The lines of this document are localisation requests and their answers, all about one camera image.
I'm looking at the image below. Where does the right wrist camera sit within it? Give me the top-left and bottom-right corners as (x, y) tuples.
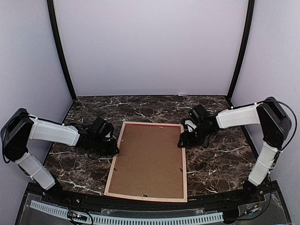
(181, 119), (196, 132)

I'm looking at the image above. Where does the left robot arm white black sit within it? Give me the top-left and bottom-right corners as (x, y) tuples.
(0, 108), (120, 204)

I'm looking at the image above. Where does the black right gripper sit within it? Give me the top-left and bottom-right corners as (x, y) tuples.
(178, 125), (212, 147)

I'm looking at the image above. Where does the brown cardboard backing board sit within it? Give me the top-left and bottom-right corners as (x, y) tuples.
(107, 123), (185, 199)

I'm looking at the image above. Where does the left black corner post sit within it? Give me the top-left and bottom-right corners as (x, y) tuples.
(47, 0), (77, 101)

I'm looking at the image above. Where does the right black corner post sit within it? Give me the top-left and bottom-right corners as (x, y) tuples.
(226, 0), (255, 102)

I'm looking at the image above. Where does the black corner post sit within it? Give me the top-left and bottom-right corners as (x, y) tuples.
(47, 0), (77, 101)
(226, 0), (255, 102)

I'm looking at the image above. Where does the red wooden picture frame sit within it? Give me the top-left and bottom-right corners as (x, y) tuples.
(103, 120), (188, 203)

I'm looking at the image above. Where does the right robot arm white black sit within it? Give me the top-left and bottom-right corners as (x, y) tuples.
(178, 97), (297, 203)

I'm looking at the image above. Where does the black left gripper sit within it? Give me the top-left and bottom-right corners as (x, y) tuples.
(92, 136), (120, 157)

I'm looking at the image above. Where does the white slotted cable duct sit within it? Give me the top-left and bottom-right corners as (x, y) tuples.
(30, 200), (224, 225)

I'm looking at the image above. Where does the black front table rail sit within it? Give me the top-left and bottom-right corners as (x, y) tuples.
(21, 181), (279, 212)

